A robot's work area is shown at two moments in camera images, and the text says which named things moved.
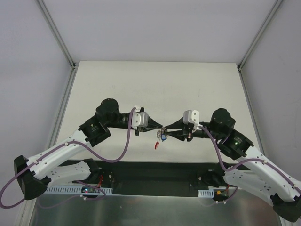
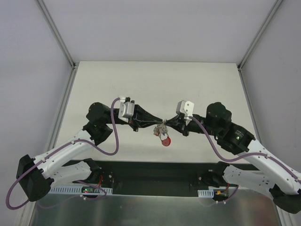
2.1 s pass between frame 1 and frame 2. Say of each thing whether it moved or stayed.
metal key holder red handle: moved
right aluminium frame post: stayed
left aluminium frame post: stayed
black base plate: stayed
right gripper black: moved
